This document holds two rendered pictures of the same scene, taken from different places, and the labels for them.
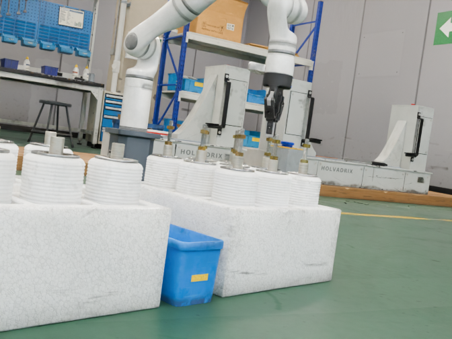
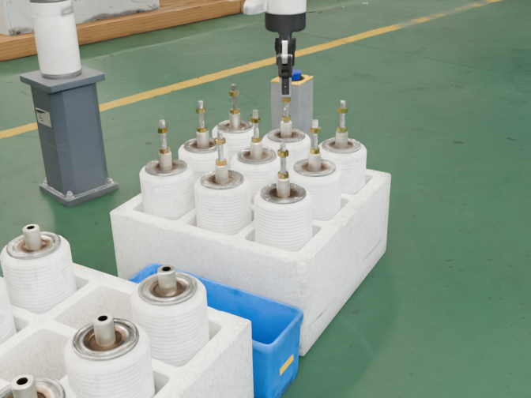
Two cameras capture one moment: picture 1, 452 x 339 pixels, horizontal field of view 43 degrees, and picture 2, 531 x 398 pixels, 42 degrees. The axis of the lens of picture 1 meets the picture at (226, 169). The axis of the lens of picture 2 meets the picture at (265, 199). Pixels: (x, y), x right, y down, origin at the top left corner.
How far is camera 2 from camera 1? 0.55 m
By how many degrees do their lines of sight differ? 27
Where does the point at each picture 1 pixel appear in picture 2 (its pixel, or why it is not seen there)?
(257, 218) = (325, 253)
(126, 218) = (213, 372)
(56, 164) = (124, 369)
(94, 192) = (158, 347)
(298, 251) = (359, 251)
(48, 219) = not seen: outside the picture
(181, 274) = (270, 377)
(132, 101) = (52, 38)
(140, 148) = (82, 101)
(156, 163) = (159, 186)
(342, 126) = not seen: outside the picture
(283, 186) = (336, 188)
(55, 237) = not seen: outside the picture
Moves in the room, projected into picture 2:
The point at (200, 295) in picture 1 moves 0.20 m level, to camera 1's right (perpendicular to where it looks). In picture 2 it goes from (288, 379) to (408, 356)
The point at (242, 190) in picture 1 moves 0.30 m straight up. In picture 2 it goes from (300, 226) to (301, 39)
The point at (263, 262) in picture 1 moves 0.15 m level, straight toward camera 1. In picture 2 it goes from (333, 290) to (356, 344)
